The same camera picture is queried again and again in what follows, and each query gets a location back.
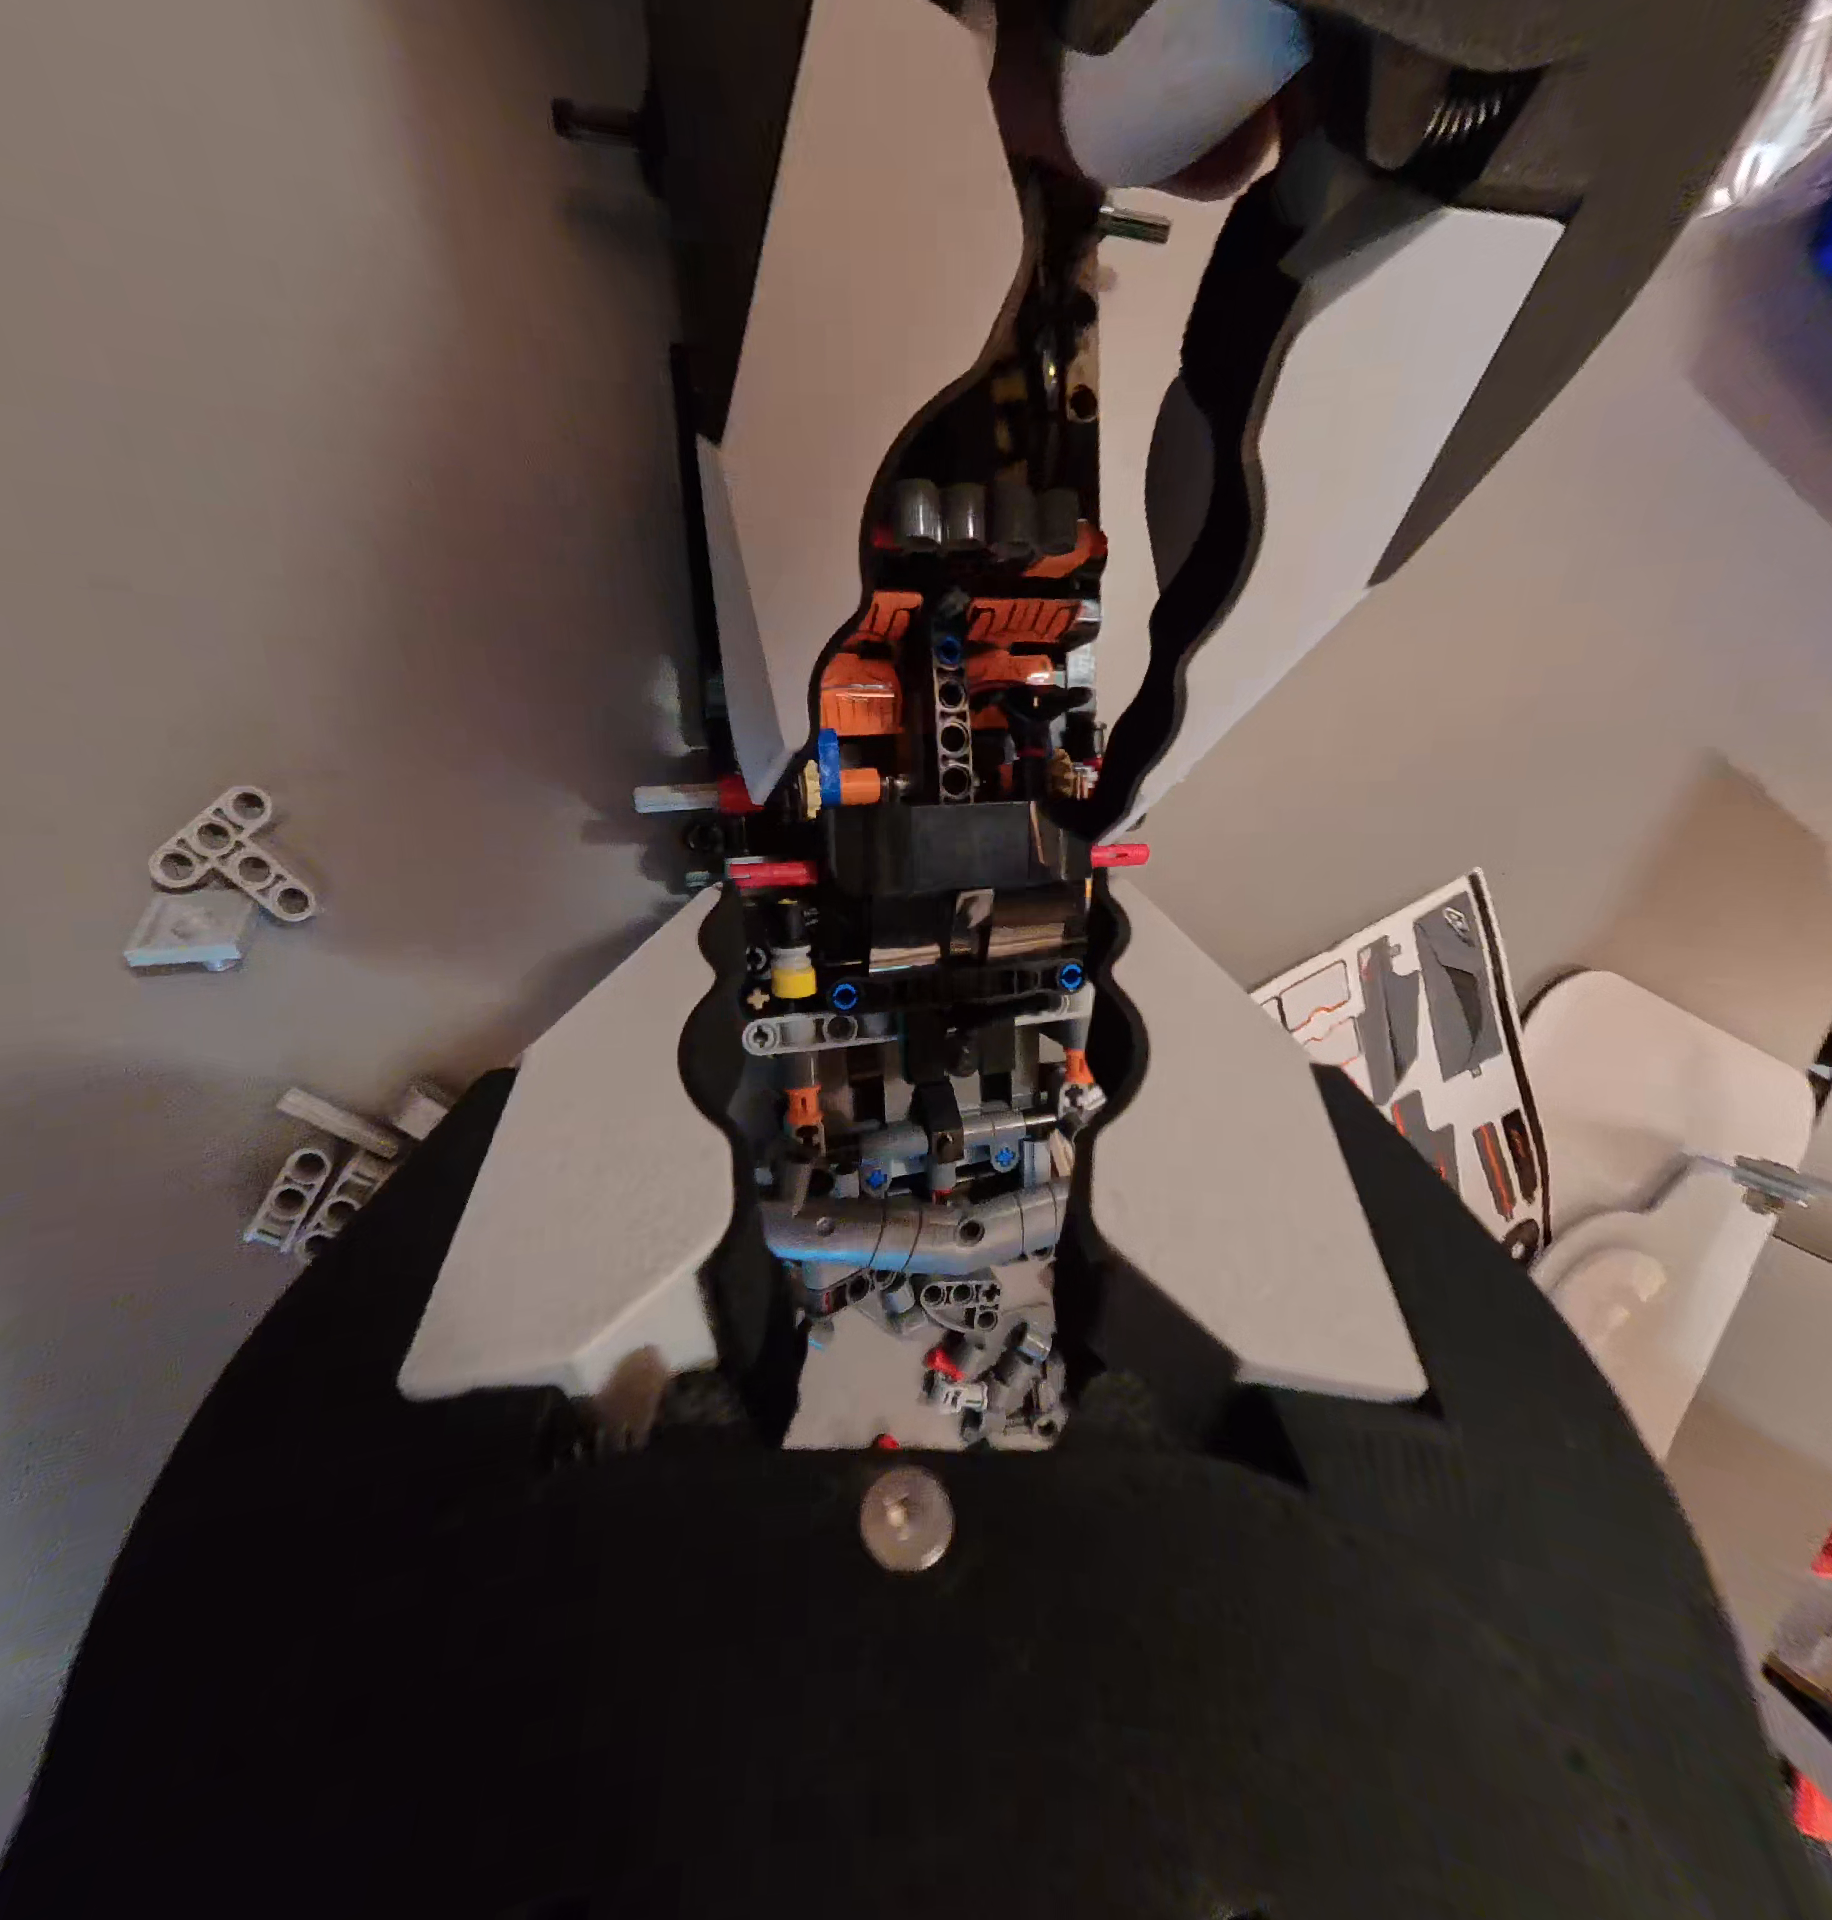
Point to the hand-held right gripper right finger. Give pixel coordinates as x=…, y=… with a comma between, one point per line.
x=1246, y=1201

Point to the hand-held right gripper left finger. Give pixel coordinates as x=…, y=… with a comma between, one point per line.
x=585, y=1201

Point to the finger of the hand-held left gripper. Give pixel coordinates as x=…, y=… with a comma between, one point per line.
x=870, y=271
x=1395, y=390

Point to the lego car model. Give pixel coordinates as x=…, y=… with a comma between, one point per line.
x=945, y=840

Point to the pale lego bar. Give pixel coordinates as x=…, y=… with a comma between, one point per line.
x=340, y=1122

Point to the pile of dark grey lego pieces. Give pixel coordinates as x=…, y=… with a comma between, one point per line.
x=976, y=1351

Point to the light grey T-shaped lego beam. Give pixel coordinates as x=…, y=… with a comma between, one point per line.
x=210, y=833

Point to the person's left hand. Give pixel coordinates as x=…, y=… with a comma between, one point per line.
x=1029, y=105

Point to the sticker sheet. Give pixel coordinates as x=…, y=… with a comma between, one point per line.
x=1435, y=990

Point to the white desk lamp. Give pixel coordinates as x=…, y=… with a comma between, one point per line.
x=1665, y=1081

